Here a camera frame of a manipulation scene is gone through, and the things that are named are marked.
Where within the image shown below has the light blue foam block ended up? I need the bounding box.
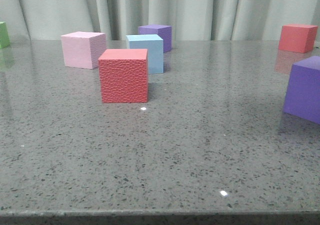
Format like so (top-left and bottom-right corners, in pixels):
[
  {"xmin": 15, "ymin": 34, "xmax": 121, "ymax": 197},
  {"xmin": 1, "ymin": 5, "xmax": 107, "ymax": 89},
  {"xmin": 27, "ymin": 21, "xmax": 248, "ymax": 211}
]
[{"xmin": 126, "ymin": 34, "xmax": 164, "ymax": 74}]

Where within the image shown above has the red textured foam block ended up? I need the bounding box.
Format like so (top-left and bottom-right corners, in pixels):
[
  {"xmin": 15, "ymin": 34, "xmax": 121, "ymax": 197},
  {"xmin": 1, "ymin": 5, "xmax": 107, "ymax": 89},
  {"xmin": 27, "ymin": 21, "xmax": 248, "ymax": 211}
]
[{"xmin": 98, "ymin": 48, "xmax": 148, "ymax": 103}]

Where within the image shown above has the purple foam block far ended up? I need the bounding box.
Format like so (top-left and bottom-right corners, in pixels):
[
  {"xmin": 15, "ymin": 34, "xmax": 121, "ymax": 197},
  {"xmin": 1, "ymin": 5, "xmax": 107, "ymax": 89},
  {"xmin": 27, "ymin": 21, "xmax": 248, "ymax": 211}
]
[{"xmin": 138, "ymin": 24, "xmax": 172, "ymax": 53}]

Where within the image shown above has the purple foam block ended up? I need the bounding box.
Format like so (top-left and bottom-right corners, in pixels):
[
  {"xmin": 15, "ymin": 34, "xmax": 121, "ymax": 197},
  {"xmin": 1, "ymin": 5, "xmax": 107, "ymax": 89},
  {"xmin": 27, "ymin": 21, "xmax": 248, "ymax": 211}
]
[
  {"xmin": 283, "ymin": 56, "xmax": 320, "ymax": 124},
  {"xmin": 138, "ymin": 24, "xmax": 172, "ymax": 53}
]

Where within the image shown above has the pink foam block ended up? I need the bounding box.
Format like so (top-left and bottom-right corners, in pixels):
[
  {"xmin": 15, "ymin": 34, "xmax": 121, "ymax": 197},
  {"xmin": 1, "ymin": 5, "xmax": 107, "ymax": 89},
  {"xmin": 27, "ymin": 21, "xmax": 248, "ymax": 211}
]
[{"xmin": 60, "ymin": 31, "xmax": 107, "ymax": 70}]

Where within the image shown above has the purple foam block near right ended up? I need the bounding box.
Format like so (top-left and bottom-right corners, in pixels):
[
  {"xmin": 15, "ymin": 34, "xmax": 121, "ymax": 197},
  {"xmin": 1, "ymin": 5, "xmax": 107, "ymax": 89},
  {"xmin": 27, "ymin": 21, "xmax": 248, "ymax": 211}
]
[{"xmin": 283, "ymin": 56, "xmax": 320, "ymax": 124}]

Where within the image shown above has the grey-green curtain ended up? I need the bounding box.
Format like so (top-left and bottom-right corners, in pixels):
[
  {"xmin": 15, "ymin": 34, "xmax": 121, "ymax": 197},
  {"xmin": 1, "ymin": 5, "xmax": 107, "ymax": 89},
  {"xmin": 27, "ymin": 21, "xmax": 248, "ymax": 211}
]
[{"xmin": 0, "ymin": 0, "xmax": 320, "ymax": 41}]

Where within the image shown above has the red foam block far right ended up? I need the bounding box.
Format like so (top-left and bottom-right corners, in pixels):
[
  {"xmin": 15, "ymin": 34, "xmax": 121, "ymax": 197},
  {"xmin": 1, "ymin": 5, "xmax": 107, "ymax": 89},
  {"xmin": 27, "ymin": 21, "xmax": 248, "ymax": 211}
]
[{"xmin": 278, "ymin": 24, "xmax": 318, "ymax": 54}]

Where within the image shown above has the green foam block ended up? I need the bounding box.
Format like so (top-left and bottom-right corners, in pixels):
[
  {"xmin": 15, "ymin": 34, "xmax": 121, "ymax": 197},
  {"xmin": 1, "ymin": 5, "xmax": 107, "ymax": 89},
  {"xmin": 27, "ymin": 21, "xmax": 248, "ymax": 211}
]
[{"xmin": 0, "ymin": 21, "xmax": 10, "ymax": 49}]

